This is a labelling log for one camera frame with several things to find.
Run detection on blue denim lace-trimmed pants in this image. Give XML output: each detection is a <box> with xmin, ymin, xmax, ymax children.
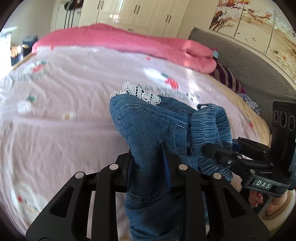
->
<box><xmin>110</xmin><ymin>82</ymin><xmax>233</xmax><ymax>240</ymax></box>

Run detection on right hand red nails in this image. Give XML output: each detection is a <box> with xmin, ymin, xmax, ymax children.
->
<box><xmin>248</xmin><ymin>190</ymin><xmax>289</xmax><ymax>218</ymax></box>

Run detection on grey quilted headboard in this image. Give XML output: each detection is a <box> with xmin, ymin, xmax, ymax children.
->
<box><xmin>189</xmin><ymin>28</ymin><xmax>295</xmax><ymax>128</ymax></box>

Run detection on striped purple pillow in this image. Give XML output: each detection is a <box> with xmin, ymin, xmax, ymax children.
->
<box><xmin>210</xmin><ymin>63</ymin><xmax>245</xmax><ymax>94</ymax></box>

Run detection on pink strawberry print bedsheet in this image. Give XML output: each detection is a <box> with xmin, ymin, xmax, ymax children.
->
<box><xmin>1</xmin><ymin>47</ymin><xmax>270</xmax><ymax>235</ymax></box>

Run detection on pink rolled quilt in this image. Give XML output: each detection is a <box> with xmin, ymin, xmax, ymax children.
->
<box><xmin>32</xmin><ymin>24</ymin><xmax>217</xmax><ymax>74</ymax></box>

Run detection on cream wardrobe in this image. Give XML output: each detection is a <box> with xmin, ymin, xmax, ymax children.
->
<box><xmin>51</xmin><ymin>0</ymin><xmax>189</xmax><ymax>38</ymax></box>

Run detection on blue storage bin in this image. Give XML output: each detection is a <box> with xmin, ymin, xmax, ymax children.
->
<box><xmin>22</xmin><ymin>35</ymin><xmax>38</xmax><ymax>51</ymax></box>

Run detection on hanging bags on door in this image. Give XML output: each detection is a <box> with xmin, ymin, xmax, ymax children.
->
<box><xmin>64</xmin><ymin>0</ymin><xmax>83</xmax><ymax>29</ymax></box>

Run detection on floral wall painting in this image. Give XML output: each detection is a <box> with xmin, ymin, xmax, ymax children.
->
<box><xmin>209</xmin><ymin>1</ymin><xmax>295</xmax><ymax>81</ymax></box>

